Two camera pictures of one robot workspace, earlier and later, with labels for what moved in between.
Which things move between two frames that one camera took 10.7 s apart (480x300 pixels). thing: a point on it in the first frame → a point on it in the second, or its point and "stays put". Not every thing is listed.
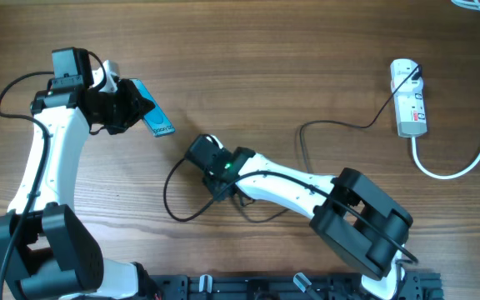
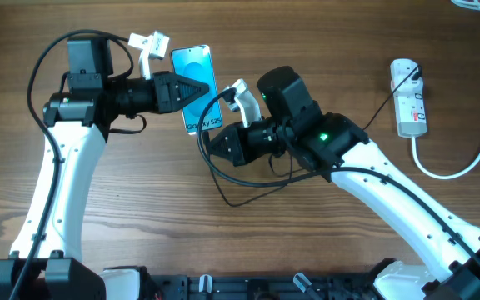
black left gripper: (135, 103) → (165, 91)
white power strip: (409, 99) stays put
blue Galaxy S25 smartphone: (156, 121) → (196, 62)
